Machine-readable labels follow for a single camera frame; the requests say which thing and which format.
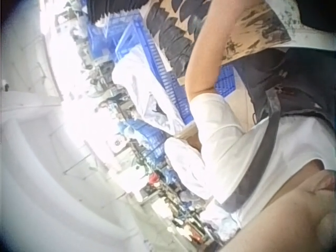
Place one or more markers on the small blue plastic crate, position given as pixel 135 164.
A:
pixel 149 136

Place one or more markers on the large blue plastic crate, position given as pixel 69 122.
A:
pixel 162 71

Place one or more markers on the stained beige board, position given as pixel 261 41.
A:
pixel 252 31

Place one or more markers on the cluttered row of work benches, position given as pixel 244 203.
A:
pixel 162 194

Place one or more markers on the stack of black sheets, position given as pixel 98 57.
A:
pixel 113 8

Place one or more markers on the white cloth bundle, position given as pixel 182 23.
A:
pixel 183 162

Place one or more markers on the white plastic bag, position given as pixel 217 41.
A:
pixel 136 78

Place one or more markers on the beige sheet with black shapes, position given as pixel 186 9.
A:
pixel 170 34

